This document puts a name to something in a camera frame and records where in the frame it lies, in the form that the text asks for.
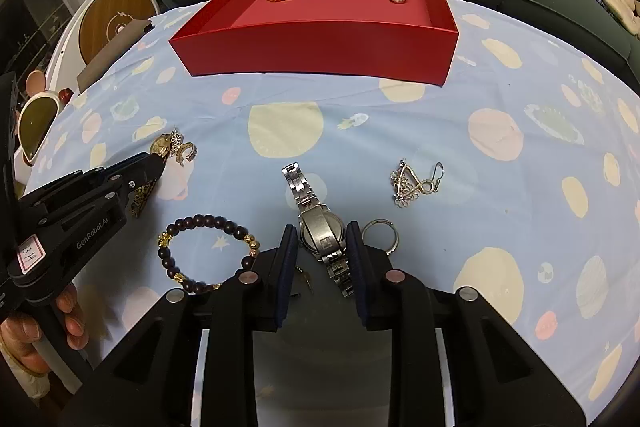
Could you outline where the dark wooden bead bracelet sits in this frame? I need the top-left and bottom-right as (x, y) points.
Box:
(157, 214), (261, 293)

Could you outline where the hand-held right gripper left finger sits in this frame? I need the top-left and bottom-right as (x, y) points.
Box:
(65, 223), (301, 427)

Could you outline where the person's left hand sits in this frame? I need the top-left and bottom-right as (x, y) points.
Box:
(0, 282), (87, 376)

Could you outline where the gold ear cuff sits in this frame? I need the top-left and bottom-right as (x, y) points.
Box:
(176, 142), (202, 168)

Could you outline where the red cardboard box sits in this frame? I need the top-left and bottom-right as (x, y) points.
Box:
(169, 0), (460, 86)

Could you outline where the silver ring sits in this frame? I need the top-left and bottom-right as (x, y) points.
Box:
(361, 219), (401, 254)

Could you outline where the silver metal watch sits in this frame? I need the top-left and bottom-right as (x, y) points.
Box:
(281, 163), (357, 299)

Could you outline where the gold filigree pendant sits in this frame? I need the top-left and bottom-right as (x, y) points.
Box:
(390, 160), (446, 209)

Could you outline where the planet print tablecloth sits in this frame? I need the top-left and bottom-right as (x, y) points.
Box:
(20, 0), (640, 427)

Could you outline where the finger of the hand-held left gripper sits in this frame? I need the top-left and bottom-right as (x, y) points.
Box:
(75, 151), (167, 198)

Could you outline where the white framed mirror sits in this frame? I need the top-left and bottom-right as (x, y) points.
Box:
(14, 69), (66, 168)

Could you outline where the gold watch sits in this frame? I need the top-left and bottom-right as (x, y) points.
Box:
(129, 134), (173, 219)

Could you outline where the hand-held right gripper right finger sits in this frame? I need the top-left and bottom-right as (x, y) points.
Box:
(346, 220), (588, 427)

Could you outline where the white device with wooden disc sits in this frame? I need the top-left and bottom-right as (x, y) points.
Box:
(45, 0), (161, 92)

